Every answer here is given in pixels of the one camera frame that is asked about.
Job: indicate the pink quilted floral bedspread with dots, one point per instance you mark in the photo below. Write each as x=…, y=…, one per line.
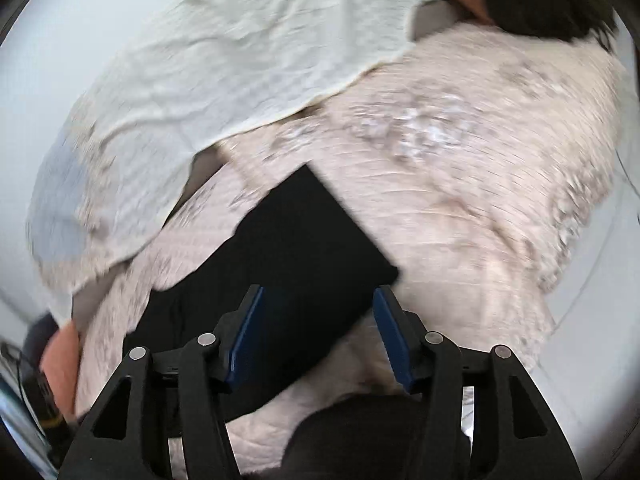
x=450, y=200

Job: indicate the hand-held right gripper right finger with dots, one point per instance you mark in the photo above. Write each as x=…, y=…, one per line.
x=395, y=345

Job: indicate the black pants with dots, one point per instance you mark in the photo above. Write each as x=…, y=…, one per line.
x=300, y=240

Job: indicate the black object with yellow trim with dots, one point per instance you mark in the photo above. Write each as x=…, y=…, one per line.
x=47, y=402

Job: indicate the white lace cover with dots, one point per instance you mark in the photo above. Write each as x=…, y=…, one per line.
x=225, y=60

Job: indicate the grey blue quilted cushion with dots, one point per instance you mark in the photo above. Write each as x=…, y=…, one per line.
x=60, y=200

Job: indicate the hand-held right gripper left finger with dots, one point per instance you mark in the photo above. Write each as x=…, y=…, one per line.
x=245, y=340

